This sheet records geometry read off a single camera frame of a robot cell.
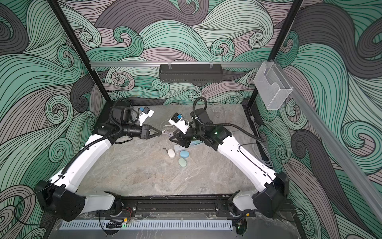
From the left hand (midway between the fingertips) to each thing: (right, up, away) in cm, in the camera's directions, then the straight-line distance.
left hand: (160, 132), depth 69 cm
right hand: (+6, -2, 0) cm, 6 cm away
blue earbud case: (+11, -16, +24) cm, 31 cm away
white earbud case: (+3, -16, +23) cm, 28 cm away
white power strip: (+8, -12, +24) cm, 28 cm away
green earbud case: (+10, -20, +19) cm, 29 cm away
